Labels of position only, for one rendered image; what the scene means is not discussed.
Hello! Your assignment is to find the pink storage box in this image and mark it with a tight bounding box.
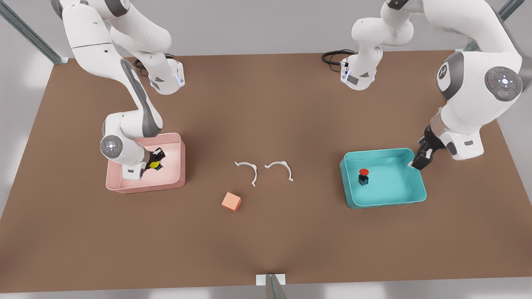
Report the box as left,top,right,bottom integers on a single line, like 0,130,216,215
106,132,186,194

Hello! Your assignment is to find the blue storage box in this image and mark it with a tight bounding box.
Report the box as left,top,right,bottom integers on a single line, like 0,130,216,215
340,148,427,209

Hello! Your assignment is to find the orange cube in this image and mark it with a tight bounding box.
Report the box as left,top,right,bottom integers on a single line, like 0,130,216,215
221,192,242,213

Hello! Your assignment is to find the white curved clip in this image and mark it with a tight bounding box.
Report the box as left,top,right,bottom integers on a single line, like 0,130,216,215
234,161,258,187
264,160,294,183

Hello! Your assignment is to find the black cable loop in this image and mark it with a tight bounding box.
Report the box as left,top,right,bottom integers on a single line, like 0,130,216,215
321,49,356,74
133,53,175,78

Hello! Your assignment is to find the silver frame post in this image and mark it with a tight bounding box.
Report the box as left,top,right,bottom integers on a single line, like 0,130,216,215
0,0,69,65
255,274,288,299
455,0,525,53

